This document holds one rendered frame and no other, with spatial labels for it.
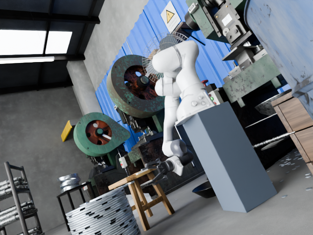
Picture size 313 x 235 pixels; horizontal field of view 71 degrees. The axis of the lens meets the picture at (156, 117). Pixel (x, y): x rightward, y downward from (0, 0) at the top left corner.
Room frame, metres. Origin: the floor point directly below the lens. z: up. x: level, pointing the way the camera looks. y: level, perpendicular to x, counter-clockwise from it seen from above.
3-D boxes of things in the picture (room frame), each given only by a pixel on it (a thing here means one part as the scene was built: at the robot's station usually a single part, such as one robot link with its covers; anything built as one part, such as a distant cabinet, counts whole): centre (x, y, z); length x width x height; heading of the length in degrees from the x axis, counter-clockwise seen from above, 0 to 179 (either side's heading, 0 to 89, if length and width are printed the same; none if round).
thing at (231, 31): (1.51, -0.80, 1.04); 0.17 x 0.15 x 0.30; 128
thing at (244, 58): (1.43, -0.69, 0.72); 0.25 x 0.14 x 0.14; 128
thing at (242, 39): (1.54, -0.83, 0.86); 0.20 x 0.16 x 0.05; 38
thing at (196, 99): (1.06, -0.18, 0.52); 0.22 x 0.19 x 0.14; 111
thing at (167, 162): (1.38, 0.08, 0.29); 0.09 x 0.07 x 0.08; 127
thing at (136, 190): (1.59, 0.34, 0.16); 0.34 x 0.24 x 0.34; 38
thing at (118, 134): (4.47, 1.10, 0.87); 1.53 x 0.99 x 1.74; 131
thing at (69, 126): (6.66, 2.33, 2.44); 1.25 x 0.92 x 0.27; 38
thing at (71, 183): (3.45, 1.64, 0.40); 0.45 x 0.40 x 0.79; 50
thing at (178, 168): (1.41, 0.01, 0.27); 0.13 x 0.05 x 0.12; 37
